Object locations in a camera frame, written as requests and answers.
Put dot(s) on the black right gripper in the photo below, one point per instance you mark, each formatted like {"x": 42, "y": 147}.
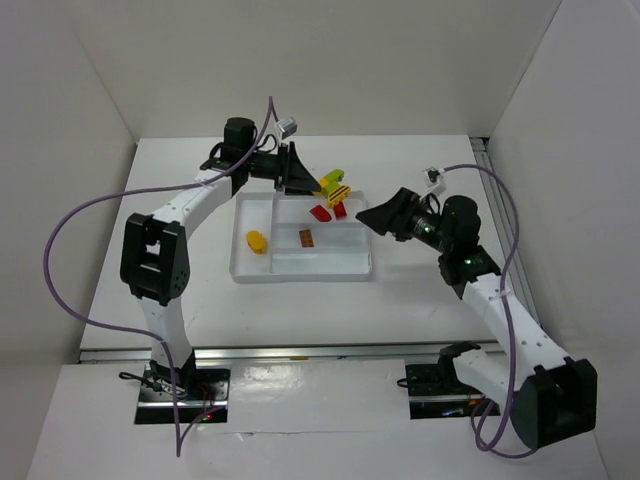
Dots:
{"x": 404, "y": 216}

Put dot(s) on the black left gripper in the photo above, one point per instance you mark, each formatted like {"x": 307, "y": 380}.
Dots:
{"x": 286, "y": 166}

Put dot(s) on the red sloped lego brick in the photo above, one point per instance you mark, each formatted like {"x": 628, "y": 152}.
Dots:
{"x": 321, "y": 214}

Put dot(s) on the yellow striped lego brick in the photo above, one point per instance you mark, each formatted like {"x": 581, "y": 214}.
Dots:
{"x": 335, "y": 193}

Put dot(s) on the yellow rounded lego brick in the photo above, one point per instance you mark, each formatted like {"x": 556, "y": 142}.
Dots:
{"x": 257, "y": 242}

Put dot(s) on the lime green lego brick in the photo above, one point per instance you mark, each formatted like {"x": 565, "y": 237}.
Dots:
{"x": 333, "y": 177}

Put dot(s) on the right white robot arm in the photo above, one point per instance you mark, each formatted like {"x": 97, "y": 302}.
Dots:
{"x": 547, "y": 395}

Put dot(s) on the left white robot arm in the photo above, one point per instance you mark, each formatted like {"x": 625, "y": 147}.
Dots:
{"x": 155, "y": 260}

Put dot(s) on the brown flat lego plate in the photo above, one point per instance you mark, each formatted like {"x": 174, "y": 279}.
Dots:
{"x": 306, "y": 238}

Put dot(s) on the white divided sorting tray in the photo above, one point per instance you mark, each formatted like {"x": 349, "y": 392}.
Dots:
{"x": 276, "y": 238}

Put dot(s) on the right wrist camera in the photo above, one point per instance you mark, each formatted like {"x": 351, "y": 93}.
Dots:
{"x": 434, "y": 180}

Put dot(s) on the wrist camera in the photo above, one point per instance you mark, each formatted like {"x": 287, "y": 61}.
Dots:
{"x": 434, "y": 180}
{"x": 285, "y": 128}

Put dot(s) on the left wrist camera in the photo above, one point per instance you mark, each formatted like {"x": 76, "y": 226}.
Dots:
{"x": 285, "y": 128}

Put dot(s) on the aluminium side rail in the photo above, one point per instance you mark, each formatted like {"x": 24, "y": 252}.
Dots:
{"x": 503, "y": 217}

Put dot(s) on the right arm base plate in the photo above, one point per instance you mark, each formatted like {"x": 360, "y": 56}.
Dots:
{"x": 431, "y": 396}

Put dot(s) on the aluminium front rail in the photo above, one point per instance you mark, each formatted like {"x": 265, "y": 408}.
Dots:
{"x": 336, "y": 351}

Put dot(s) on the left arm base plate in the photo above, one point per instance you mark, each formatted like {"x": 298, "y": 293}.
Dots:
{"x": 208, "y": 398}

